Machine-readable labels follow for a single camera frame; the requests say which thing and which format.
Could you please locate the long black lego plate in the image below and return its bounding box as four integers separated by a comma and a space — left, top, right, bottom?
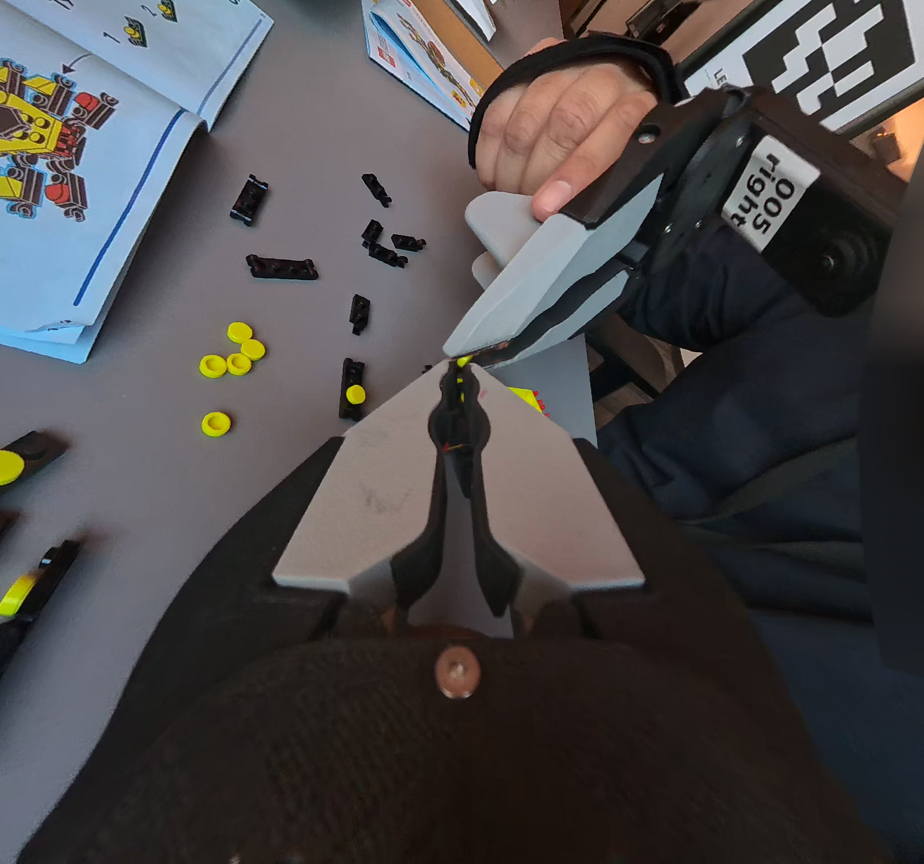
245, 254, 319, 282

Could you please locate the open lego instruction booklet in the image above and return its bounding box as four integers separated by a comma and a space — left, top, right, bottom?
0, 0, 275, 364

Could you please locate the closed Lego booklet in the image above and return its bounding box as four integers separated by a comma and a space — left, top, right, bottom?
359, 0, 486, 132

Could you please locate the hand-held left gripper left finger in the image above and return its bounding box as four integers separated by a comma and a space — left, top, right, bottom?
271, 364, 452, 611

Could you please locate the yellow black lego model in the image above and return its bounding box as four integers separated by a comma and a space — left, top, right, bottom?
436, 353, 551, 457

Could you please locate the large black white marker sign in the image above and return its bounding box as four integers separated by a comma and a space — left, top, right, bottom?
679, 0, 924, 139

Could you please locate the person's right hand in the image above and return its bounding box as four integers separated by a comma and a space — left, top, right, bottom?
476, 37, 659, 224

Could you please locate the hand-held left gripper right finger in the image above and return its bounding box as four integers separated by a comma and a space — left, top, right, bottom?
468, 363, 647, 618

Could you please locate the black lego plate yellow tile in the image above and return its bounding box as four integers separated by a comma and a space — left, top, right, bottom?
0, 539, 82, 619
0, 431, 71, 487
338, 357, 367, 422

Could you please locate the person's navy clothed torso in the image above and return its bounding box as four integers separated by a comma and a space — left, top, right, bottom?
595, 344, 924, 864

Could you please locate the person's right forearm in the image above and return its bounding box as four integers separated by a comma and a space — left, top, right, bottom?
617, 225, 878, 374

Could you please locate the black lego clip plate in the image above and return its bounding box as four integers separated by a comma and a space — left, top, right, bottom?
230, 173, 270, 227

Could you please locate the group of yellow round tiles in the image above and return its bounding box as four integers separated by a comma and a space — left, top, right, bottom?
198, 321, 267, 439

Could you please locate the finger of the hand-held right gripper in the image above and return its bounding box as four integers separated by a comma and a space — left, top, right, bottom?
442, 174, 664, 360
498, 263, 641, 368

